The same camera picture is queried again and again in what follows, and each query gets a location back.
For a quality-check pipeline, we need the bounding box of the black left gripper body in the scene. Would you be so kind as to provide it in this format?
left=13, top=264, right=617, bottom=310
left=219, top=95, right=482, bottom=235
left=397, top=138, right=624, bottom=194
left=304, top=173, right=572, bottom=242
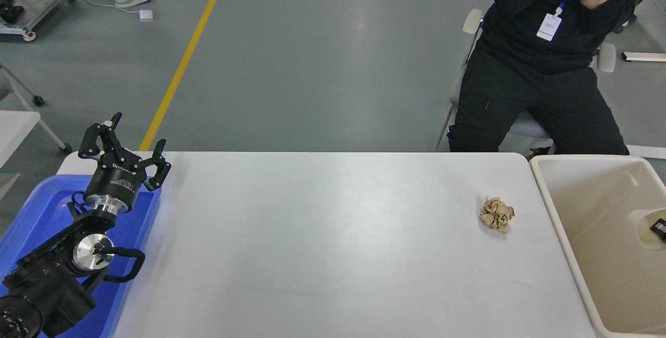
left=85, top=156, right=143, bottom=209

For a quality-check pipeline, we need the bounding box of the white paper cup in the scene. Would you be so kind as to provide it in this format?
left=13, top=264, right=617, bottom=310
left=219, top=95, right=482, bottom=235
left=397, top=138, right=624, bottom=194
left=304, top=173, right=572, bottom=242
left=628, top=208, right=666, bottom=251

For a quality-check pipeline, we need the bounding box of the tan paper ball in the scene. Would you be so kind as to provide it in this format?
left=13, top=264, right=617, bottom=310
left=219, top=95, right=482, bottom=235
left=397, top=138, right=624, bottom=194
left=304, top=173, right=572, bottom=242
left=479, top=197, right=516, bottom=233

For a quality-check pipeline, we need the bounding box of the long white floor bar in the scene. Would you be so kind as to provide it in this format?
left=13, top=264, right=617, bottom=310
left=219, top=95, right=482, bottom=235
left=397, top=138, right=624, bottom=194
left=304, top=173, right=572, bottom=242
left=624, top=145, right=666, bottom=160

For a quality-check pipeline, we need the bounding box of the large pale plastic bin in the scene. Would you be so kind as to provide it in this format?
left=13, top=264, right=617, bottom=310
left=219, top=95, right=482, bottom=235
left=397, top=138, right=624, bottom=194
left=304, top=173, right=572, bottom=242
left=529, top=155, right=666, bottom=338

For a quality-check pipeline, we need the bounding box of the blue plastic tray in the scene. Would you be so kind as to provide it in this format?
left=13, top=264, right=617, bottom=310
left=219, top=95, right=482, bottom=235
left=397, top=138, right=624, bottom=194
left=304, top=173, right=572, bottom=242
left=0, top=174, right=162, bottom=338

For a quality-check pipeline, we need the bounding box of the white wheeled side table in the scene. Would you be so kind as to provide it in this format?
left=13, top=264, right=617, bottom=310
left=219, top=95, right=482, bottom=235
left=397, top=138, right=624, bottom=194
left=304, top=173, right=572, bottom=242
left=0, top=62, right=72, bottom=198

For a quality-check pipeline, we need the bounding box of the short white floor bar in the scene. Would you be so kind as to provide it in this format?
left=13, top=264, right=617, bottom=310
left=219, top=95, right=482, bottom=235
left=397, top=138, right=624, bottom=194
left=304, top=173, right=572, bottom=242
left=621, top=51, right=666, bottom=62

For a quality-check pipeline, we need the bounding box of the seated person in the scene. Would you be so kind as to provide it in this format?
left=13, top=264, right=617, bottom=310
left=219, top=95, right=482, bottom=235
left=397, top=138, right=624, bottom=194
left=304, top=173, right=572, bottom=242
left=446, top=0, right=666, bottom=155

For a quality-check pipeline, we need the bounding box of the white office chair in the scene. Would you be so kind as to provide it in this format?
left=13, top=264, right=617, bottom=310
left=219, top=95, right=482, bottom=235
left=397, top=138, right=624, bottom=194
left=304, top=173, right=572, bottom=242
left=433, top=8, right=617, bottom=152

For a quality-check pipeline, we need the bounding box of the white floor cable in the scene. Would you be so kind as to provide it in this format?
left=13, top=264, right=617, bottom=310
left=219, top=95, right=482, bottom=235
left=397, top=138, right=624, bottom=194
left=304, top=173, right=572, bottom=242
left=74, top=0, right=140, bottom=15

